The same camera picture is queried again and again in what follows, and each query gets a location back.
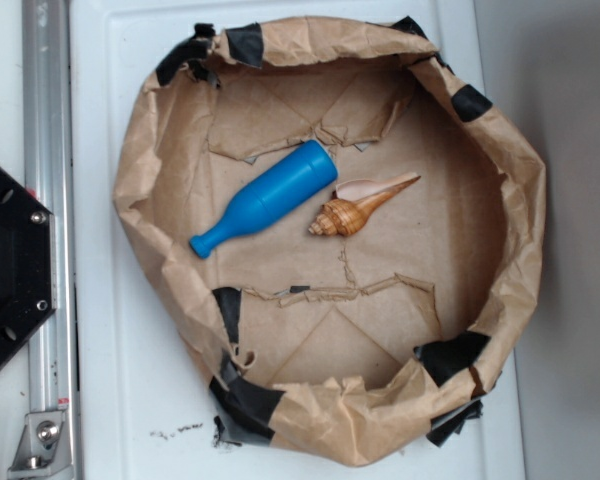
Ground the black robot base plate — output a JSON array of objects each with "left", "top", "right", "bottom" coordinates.
[{"left": 0, "top": 167, "right": 55, "bottom": 370}]

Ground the metal corner bracket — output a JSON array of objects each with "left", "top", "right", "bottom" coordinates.
[{"left": 7, "top": 410, "right": 75, "bottom": 479}]

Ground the blue plastic bottle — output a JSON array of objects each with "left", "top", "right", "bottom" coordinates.
[{"left": 190, "top": 140, "right": 338, "bottom": 259}]

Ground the brown spiral sea shell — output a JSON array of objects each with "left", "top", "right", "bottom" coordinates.
[{"left": 308, "top": 172, "right": 421, "bottom": 237}]

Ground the aluminium extrusion rail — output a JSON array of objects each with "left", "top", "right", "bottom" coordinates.
[{"left": 22, "top": 1, "right": 83, "bottom": 479}]

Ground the brown paper bag bin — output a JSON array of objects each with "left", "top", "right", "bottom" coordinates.
[{"left": 113, "top": 16, "right": 546, "bottom": 466}]

